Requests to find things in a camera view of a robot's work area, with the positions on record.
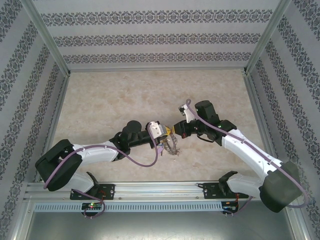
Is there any large metal keyring disc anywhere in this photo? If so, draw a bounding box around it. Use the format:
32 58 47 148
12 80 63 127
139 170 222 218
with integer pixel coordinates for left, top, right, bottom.
159 136 183 158

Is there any small controller board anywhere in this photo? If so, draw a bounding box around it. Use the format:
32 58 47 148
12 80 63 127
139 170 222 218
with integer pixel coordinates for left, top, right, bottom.
222 203 240 213
81 202 105 213

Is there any grey sheet metal panel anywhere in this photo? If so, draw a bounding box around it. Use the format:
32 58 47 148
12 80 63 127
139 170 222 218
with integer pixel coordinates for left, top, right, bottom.
14 211 308 240

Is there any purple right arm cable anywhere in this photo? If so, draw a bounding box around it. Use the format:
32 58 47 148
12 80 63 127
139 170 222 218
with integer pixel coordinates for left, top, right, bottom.
186 99 308 217

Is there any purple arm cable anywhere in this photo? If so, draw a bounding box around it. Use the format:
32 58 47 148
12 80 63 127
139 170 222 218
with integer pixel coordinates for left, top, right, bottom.
43 123 162 220
186 99 308 217

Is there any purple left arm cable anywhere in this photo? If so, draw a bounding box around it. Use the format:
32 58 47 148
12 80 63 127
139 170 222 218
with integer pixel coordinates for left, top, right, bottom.
43 123 162 220

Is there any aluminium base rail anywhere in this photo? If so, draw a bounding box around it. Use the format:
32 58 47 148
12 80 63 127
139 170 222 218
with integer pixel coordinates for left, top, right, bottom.
23 181 295 201

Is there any aluminium frame bar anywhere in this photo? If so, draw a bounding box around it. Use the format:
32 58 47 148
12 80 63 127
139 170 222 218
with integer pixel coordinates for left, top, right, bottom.
243 72 278 181
31 73 72 185
68 69 247 74

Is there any slotted grey cable duct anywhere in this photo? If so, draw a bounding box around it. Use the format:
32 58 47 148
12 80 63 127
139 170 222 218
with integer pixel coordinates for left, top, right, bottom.
33 201 223 212

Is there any aluminium frame post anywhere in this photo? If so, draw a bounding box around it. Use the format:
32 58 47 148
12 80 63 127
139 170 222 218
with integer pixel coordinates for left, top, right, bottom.
242 0 293 75
21 0 72 76

